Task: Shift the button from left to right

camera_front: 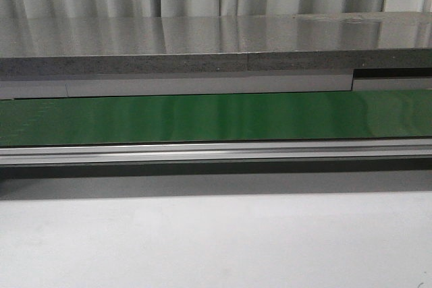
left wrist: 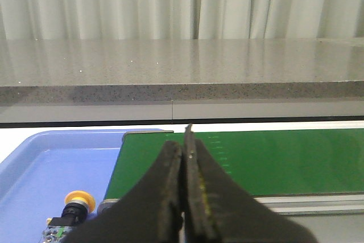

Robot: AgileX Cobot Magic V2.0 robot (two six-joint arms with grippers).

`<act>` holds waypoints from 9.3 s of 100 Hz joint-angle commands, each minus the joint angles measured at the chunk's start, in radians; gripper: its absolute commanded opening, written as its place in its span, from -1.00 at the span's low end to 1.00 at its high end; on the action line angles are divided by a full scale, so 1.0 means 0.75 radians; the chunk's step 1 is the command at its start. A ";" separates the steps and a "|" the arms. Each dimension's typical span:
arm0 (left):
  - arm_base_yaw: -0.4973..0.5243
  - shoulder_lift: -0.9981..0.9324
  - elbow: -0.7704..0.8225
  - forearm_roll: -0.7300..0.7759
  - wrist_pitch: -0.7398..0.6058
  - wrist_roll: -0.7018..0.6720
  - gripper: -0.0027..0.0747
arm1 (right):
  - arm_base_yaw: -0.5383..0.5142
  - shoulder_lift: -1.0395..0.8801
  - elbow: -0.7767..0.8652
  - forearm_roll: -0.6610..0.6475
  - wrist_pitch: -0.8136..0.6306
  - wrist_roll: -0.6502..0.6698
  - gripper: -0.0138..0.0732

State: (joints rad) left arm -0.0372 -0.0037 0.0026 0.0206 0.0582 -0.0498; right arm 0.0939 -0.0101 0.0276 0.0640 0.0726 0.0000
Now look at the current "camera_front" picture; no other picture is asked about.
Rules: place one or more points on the aluminium conveyor side rail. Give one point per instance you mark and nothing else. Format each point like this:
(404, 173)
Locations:
(161, 152)

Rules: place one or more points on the grey stone countertop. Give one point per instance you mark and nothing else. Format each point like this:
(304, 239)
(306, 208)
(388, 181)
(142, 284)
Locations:
(57, 48)

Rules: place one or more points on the green conveyor belt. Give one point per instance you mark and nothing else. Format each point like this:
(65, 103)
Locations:
(216, 117)

